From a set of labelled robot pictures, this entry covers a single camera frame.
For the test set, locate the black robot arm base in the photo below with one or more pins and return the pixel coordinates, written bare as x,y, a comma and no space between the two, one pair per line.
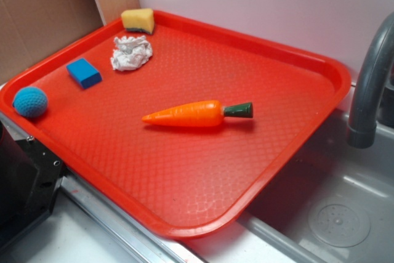
30,177

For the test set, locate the blue rectangular block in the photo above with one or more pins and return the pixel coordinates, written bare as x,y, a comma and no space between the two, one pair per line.
84,73

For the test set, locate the orange toy carrot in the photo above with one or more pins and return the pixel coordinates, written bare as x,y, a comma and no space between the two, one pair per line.
208,113

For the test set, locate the red plastic tray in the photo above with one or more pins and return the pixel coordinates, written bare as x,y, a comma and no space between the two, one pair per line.
181,182

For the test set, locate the crumpled white paper towel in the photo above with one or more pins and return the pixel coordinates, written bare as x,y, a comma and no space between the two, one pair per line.
130,53

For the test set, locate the yellow sponge wedge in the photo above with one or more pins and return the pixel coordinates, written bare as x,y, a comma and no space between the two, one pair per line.
139,20

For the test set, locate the grey toy sink basin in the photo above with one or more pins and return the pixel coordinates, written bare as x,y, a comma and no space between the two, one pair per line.
330,203

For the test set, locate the blue dimpled ball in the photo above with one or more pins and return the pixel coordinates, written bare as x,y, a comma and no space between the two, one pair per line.
30,102

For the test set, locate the grey plastic faucet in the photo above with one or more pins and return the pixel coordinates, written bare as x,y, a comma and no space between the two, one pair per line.
372,100

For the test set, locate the brown cardboard panel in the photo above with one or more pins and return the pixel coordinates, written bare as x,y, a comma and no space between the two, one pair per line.
32,30

